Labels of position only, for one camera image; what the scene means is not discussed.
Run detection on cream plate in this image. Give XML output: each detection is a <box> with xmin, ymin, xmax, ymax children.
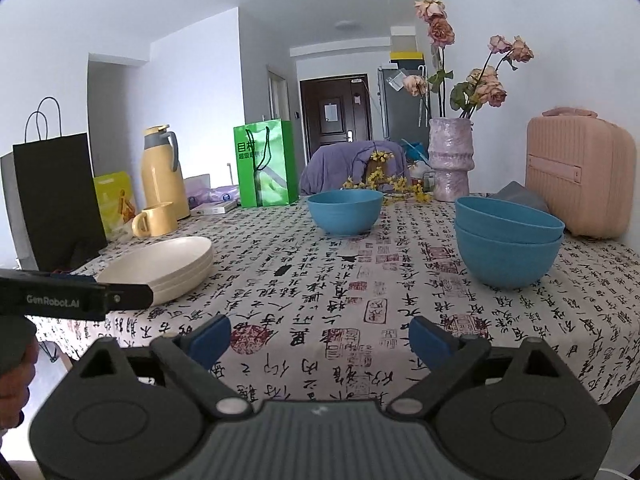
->
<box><xmin>96</xmin><ymin>236</ymin><xmax>213</xmax><ymax>285</ymax></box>
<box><xmin>152</xmin><ymin>266</ymin><xmax>212</xmax><ymax>307</ymax></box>
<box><xmin>149</xmin><ymin>255</ymin><xmax>213</xmax><ymax>292</ymax></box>

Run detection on blue bowl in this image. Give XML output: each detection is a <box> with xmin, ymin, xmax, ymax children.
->
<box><xmin>306</xmin><ymin>188</ymin><xmax>384</xmax><ymax>236</ymax></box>
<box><xmin>454</xmin><ymin>223</ymin><xmax>563</xmax><ymax>289</ymax></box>
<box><xmin>454</xmin><ymin>196</ymin><xmax>565</xmax><ymax>244</ymax></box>

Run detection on person left hand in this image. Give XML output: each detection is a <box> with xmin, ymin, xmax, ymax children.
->
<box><xmin>0</xmin><ymin>338</ymin><xmax>39</xmax><ymax>430</ymax></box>

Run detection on yellow green snack box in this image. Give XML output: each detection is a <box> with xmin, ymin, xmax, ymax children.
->
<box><xmin>93</xmin><ymin>171</ymin><xmax>137</xmax><ymax>240</ymax></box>

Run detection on yellow mug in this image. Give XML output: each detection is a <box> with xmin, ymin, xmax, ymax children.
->
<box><xmin>131</xmin><ymin>202</ymin><xmax>178</xmax><ymax>237</ymax></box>

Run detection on black paper bag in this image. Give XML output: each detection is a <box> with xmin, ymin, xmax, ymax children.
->
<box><xmin>1</xmin><ymin>108</ymin><xmax>107</xmax><ymax>272</ymax></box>

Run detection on calligraphy print tablecloth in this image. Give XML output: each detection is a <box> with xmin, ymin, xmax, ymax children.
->
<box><xmin>36</xmin><ymin>202</ymin><xmax>639</xmax><ymax>404</ymax></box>

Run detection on yellow thermos jug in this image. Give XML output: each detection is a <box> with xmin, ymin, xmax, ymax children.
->
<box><xmin>141</xmin><ymin>125</ymin><xmax>190</xmax><ymax>220</ymax></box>

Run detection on white book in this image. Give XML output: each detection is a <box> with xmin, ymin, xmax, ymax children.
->
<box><xmin>191</xmin><ymin>200</ymin><xmax>239</xmax><ymax>216</ymax></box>

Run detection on purple tissue pack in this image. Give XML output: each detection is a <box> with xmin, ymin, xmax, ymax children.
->
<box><xmin>188</xmin><ymin>185</ymin><xmax>240</xmax><ymax>209</ymax></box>

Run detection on grey purple folded cloth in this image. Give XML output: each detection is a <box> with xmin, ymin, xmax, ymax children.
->
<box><xmin>490</xmin><ymin>181</ymin><xmax>550</xmax><ymax>214</ymax></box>

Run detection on yellow flower branch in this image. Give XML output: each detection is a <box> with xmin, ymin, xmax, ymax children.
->
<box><xmin>342</xmin><ymin>150</ymin><xmax>432</xmax><ymax>204</ymax></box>

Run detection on chair with purple cover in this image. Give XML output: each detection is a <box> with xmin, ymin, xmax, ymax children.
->
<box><xmin>299</xmin><ymin>140</ymin><xmax>408</xmax><ymax>195</ymax></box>

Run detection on green paper bag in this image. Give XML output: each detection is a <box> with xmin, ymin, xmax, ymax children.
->
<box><xmin>233</xmin><ymin>119</ymin><xmax>298</xmax><ymax>208</ymax></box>

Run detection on pink textured vase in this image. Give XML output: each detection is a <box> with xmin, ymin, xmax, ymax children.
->
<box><xmin>428</xmin><ymin>117</ymin><xmax>475</xmax><ymax>203</ymax></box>

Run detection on pink hard case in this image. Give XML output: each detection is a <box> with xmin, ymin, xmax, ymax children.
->
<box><xmin>525</xmin><ymin>107</ymin><xmax>637</xmax><ymax>240</ymax></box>

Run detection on grey refrigerator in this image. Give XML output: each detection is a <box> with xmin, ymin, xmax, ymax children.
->
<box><xmin>378</xmin><ymin>62</ymin><xmax>430</xmax><ymax>146</ymax></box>

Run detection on dark brown door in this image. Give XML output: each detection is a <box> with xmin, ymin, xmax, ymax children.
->
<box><xmin>299</xmin><ymin>74</ymin><xmax>373</xmax><ymax>159</ymax></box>

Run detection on dried pink roses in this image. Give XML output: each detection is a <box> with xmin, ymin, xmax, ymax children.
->
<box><xmin>402</xmin><ymin>0</ymin><xmax>535</xmax><ymax>120</ymax></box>

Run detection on yellow box on refrigerator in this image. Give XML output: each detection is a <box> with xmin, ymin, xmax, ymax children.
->
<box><xmin>390</xmin><ymin>51</ymin><xmax>424</xmax><ymax>66</ymax></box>

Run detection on ceiling lamp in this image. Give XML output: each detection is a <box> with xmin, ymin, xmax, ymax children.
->
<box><xmin>334</xmin><ymin>20</ymin><xmax>360</xmax><ymax>30</ymax></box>

